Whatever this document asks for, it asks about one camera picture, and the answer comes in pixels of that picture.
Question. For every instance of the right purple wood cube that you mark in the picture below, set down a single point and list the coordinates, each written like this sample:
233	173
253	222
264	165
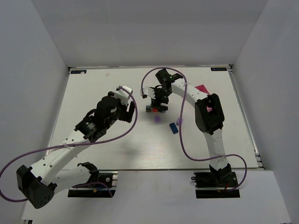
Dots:
179	121

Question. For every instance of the left purple wood cube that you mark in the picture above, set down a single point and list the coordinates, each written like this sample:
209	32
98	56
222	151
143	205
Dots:
157	119

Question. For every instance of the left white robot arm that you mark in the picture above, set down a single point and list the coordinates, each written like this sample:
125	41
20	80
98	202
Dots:
43	179

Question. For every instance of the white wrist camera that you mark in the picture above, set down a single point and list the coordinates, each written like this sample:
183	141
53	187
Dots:
147	92
121	93

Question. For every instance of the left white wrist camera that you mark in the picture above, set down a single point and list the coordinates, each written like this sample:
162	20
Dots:
121	93

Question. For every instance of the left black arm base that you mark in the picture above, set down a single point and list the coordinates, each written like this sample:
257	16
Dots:
102	186

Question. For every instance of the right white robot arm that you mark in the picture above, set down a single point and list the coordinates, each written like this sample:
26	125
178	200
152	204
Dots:
209	116

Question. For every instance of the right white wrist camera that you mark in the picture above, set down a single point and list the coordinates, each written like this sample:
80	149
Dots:
147	92

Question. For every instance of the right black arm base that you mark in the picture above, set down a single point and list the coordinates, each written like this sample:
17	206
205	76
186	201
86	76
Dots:
208	187

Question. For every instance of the blue table sticker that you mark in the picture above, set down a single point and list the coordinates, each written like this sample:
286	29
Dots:
78	71
218	69

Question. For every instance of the left blue table sticker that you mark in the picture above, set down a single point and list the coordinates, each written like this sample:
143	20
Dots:
78	71

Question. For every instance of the blue rectangular wood block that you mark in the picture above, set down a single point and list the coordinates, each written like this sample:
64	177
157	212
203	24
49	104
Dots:
173	128

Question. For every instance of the pink plastic box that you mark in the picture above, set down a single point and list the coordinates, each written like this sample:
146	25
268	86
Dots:
202	88

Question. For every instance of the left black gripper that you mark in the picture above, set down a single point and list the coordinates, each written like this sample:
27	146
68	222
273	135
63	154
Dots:
130	112

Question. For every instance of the dark blue letter cube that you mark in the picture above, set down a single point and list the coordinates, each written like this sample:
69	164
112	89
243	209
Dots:
148	108

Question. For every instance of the right blue table sticker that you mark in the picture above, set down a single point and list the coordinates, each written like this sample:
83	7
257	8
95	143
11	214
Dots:
218	69

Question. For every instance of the purple wood cube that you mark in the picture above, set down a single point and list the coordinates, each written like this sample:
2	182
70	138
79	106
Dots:
157	119
179	121

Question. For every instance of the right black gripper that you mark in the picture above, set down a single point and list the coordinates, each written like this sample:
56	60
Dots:
159	106

